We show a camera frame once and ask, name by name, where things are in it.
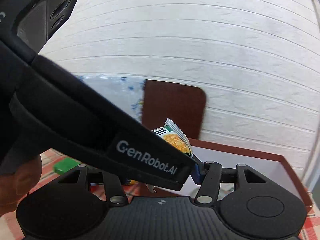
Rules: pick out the dark brown wooden headboard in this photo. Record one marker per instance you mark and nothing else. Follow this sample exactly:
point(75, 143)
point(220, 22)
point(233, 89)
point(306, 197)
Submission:
point(183, 104)

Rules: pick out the red plaid blanket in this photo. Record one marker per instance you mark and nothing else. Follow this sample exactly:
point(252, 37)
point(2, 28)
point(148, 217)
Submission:
point(11, 230)

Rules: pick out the brown cardboard shoe box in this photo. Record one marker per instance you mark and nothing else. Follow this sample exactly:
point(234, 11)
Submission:
point(237, 180)

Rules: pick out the orange noodle snack packet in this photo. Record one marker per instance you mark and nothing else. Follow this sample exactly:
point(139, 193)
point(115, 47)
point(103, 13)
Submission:
point(173, 135)

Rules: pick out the person's left hand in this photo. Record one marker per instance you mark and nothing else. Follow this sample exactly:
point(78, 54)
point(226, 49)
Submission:
point(19, 174)

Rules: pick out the green small box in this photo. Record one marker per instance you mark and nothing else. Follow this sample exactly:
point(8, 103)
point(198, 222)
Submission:
point(63, 166)

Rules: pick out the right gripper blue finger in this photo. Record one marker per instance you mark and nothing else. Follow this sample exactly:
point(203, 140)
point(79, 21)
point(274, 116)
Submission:
point(198, 172)

